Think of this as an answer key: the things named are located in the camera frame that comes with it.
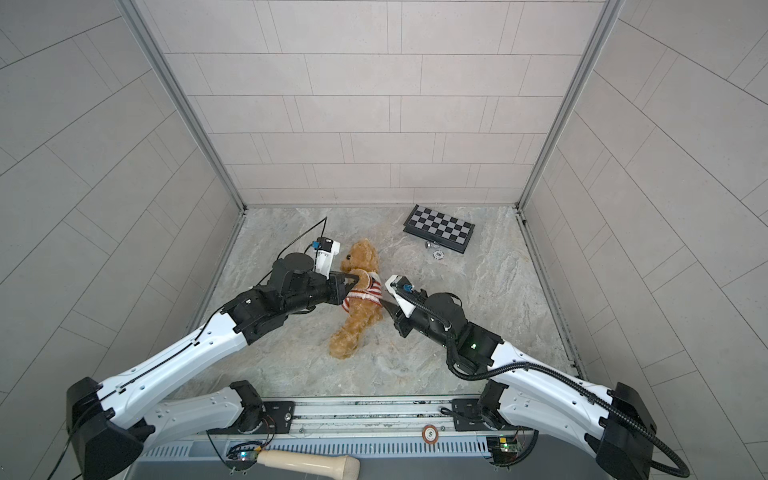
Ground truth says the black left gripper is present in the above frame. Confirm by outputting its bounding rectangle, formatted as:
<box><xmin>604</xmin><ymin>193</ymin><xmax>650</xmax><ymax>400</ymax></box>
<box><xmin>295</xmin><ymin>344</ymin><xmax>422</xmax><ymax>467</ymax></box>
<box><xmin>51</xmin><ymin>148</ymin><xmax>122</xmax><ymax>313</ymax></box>
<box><xmin>280</xmin><ymin>271</ymin><xmax>362</xmax><ymax>317</ymax></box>

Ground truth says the red white striped knit sweater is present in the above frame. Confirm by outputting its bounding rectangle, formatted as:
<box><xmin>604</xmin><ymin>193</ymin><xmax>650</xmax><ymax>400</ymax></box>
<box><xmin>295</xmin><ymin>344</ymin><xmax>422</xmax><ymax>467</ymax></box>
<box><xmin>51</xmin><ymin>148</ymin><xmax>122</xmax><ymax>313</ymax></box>
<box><xmin>342</xmin><ymin>269</ymin><xmax>382</xmax><ymax>312</ymax></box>

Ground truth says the brown teddy bear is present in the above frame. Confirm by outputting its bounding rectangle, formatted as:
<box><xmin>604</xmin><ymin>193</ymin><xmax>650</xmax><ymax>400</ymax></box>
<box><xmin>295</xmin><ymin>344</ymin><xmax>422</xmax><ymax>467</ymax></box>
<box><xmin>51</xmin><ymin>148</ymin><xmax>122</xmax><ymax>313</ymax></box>
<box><xmin>329</xmin><ymin>239</ymin><xmax>383</xmax><ymax>359</ymax></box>

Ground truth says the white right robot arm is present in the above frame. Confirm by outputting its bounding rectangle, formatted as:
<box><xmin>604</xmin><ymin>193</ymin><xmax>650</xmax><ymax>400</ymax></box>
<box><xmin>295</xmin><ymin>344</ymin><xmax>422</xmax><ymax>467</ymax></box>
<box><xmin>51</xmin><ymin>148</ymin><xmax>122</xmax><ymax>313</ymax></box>
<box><xmin>384</xmin><ymin>294</ymin><xmax>657</xmax><ymax>479</ymax></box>

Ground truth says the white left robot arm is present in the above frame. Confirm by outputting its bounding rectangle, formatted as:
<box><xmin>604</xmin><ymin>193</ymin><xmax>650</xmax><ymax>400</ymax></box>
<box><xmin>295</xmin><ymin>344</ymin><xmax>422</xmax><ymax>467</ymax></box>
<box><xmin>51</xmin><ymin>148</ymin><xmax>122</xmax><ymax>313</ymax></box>
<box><xmin>66</xmin><ymin>253</ymin><xmax>359</xmax><ymax>479</ymax></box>

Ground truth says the folded black chess board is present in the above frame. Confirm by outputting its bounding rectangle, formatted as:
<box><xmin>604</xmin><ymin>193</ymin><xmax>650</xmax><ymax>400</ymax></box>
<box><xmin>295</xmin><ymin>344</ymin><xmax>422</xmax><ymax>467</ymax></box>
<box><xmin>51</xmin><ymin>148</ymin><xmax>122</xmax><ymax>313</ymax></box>
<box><xmin>404</xmin><ymin>205</ymin><xmax>475</xmax><ymax>254</ymax></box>

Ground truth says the round red sticker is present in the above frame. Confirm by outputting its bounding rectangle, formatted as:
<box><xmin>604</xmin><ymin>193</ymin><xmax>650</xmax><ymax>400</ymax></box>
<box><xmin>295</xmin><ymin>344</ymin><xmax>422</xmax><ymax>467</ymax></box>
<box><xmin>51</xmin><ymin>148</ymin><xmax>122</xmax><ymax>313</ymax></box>
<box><xmin>421</xmin><ymin>424</ymin><xmax>439</xmax><ymax>445</ymax></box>

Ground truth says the right green circuit board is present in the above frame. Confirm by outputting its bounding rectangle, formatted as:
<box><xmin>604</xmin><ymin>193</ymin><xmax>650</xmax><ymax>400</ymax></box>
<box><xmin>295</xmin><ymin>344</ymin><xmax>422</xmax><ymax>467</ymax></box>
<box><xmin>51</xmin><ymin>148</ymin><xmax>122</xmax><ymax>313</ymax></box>
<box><xmin>486</xmin><ymin>437</ymin><xmax>520</xmax><ymax>467</ymax></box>

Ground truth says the green circuit board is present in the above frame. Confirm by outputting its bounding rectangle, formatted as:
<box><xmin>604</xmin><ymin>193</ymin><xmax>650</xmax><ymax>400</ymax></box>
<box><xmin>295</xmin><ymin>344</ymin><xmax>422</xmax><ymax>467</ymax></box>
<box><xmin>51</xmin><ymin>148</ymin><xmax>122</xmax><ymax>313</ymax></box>
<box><xmin>486</xmin><ymin>437</ymin><xmax>520</xmax><ymax>467</ymax></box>
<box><xmin>226</xmin><ymin>441</ymin><xmax>263</xmax><ymax>471</ymax></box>

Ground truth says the left green circuit board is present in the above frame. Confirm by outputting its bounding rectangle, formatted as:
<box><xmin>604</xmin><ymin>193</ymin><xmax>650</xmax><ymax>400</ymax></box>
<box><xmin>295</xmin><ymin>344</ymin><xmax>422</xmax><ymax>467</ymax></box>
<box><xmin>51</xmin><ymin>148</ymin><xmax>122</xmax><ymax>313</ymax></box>
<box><xmin>226</xmin><ymin>441</ymin><xmax>263</xmax><ymax>471</ymax></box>

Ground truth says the aluminium corner profile left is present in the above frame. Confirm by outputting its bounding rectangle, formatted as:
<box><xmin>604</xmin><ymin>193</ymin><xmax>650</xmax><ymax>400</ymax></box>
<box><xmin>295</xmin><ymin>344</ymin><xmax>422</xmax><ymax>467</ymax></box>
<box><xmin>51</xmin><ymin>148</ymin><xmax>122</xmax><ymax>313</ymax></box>
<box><xmin>115</xmin><ymin>0</ymin><xmax>247</xmax><ymax>214</ymax></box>

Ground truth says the aluminium corner profile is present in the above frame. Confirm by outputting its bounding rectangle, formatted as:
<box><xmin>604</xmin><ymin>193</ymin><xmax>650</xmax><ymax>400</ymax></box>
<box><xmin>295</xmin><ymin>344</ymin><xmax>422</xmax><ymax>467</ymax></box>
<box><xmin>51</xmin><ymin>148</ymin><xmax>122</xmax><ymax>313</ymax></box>
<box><xmin>115</xmin><ymin>0</ymin><xmax>247</xmax><ymax>214</ymax></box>
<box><xmin>517</xmin><ymin>0</ymin><xmax>623</xmax><ymax>213</ymax></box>

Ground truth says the aluminium corner profile right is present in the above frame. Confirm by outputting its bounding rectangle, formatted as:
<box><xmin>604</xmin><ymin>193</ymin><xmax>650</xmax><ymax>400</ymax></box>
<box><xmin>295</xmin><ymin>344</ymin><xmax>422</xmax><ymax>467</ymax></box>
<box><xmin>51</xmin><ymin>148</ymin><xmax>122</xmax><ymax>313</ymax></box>
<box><xmin>517</xmin><ymin>0</ymin><xmax>623</xmax><ymax>213</ymax></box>

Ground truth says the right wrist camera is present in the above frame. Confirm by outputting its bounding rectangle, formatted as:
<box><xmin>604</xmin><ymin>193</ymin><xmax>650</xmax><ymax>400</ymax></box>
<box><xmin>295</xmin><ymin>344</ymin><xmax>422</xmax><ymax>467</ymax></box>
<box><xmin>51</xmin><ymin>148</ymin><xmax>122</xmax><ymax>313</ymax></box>
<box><xmin>385</xmin><ymin>275</ymin><xmax>417</xmax><ymax>318</ymax></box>

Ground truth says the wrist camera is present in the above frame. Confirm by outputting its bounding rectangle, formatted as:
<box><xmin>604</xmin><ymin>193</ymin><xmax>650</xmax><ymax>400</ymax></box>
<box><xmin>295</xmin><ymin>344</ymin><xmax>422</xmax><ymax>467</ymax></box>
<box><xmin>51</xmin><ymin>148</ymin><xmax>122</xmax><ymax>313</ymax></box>
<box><xmin>385</xmin><ymin>275</ymin><xmax>417</xmax><ymax>318</ymax></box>
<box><xmin>305</xmin><ymin>236</ymin><xmax>340</xmax><ymax>279</ymax></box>

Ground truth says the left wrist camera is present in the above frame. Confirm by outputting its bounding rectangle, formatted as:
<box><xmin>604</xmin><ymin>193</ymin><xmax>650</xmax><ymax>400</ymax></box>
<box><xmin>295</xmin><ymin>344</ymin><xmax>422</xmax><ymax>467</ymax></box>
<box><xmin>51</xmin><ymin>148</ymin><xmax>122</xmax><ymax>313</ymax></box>
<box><xmin>305</xmin><ymin>236</ymin><xmax>340</xmax><ymax>279</ymax></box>

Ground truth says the thin black camera cable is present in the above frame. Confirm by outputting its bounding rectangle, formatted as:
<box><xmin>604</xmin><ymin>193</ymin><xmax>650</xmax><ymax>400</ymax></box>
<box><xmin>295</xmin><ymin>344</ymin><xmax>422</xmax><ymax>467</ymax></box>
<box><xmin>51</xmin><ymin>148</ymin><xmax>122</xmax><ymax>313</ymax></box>
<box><xmin>191</xmin><ymin>217</ymin><xmax>329</xmax><ymax>337</ymax></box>

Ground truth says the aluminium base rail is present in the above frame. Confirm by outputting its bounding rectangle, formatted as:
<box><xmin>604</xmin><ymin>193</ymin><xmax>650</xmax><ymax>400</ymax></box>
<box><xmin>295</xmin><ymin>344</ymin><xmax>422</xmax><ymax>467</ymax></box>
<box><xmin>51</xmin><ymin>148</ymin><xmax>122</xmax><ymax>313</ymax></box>
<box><xmin>149</xmin><ymin>394</ymin><xmax>619</xmax><ymax>463</ymax></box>

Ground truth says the beige wooden handle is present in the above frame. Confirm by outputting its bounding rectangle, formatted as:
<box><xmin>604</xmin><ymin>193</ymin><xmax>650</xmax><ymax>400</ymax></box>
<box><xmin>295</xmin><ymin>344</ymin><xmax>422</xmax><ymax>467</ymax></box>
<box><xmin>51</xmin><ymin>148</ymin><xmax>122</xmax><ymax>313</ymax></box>
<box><xmin>257</xmin><ymin>450</ymin><xmax>361</xmax><ymax>480</ymax></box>

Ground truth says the black corrugated cable conduit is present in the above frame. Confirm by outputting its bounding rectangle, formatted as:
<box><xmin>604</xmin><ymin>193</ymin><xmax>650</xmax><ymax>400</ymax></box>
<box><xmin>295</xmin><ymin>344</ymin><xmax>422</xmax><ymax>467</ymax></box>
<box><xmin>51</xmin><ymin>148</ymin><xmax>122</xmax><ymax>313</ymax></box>
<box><xmin>407</xmin><ymin>296</ymin><xmax>691</xmax><ymax>479</ymax></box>

